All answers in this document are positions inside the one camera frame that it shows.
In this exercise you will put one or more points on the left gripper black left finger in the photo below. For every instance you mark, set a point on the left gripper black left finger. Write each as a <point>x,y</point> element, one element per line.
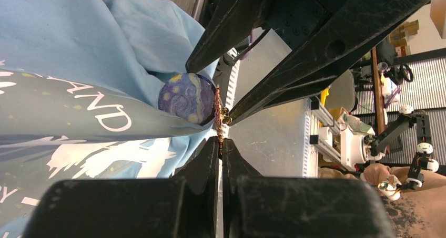
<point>181,206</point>

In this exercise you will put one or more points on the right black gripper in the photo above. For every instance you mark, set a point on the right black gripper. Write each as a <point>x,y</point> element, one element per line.
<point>354,28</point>

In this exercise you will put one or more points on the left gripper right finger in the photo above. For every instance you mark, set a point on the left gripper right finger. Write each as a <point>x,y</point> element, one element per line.
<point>258,206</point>

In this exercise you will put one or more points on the pink leaf brooch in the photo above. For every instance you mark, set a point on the pink leaf brooch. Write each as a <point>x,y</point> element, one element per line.
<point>221,118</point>

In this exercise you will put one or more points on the blue round brooch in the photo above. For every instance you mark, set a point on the blue round brooch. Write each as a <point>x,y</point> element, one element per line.
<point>189,96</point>

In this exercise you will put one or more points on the light blue printed t-shirt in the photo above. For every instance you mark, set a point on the light blue printed t-shirt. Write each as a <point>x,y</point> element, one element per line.
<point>80,84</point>

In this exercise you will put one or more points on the person in tan shirt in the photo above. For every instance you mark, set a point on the person in tan shirt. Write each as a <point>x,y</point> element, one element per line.
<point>418,213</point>

